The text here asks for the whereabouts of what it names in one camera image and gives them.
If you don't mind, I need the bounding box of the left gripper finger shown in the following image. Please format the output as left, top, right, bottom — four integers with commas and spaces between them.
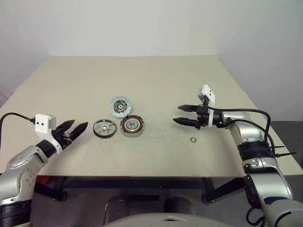
68, 122, 89, 142
58, 120, 76, 134

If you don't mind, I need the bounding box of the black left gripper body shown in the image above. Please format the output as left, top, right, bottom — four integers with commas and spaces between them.
52, 129, 73, 150

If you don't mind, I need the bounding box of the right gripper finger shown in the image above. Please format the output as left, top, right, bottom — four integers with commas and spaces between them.
178, 105, 198, 113
173, 117, 198, 127

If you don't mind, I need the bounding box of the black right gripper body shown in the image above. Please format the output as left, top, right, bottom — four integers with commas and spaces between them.
196, 98, 209, 131

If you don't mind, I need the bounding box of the silver spoked rotor wheel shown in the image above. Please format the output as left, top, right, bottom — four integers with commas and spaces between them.
92, 119, 117, 139

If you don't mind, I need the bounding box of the grey motor cover with circuit board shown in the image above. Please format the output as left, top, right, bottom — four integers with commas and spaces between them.
108, 94, 134, 118

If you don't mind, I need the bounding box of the motor stator with copper windings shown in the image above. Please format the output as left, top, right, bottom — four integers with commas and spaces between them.
120, 113, 145, 138

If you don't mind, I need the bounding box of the pale pink curtain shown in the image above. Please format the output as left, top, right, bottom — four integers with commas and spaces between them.
0, 84, 17, 109

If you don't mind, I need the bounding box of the dark rounded shape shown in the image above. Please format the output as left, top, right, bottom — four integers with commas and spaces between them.
104, 196, 130, 224

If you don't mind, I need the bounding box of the grey robot torso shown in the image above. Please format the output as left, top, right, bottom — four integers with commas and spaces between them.
104, 212, 237, 227

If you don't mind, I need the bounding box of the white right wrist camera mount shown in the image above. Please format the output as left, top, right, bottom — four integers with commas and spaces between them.
197, 84, 216, 126

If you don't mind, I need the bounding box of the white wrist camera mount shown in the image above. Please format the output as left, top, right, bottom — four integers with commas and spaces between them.
35, 114, 63, 151
197, 84, 216, 126

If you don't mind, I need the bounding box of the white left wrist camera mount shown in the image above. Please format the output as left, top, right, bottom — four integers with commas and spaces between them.
35, 114, 63, 151

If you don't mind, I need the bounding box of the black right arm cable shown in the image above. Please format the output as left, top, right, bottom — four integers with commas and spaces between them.
207, 106, 279, 161

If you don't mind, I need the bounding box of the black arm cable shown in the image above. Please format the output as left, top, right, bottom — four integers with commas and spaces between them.
0, 113, 36, 147
207, 106, 279, 161

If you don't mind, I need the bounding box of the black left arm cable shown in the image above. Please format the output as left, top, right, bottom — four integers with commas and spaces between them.
0, 113, 36, 147

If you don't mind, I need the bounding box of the black table frame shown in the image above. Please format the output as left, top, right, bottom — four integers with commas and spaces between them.
34, 176, 247, 204

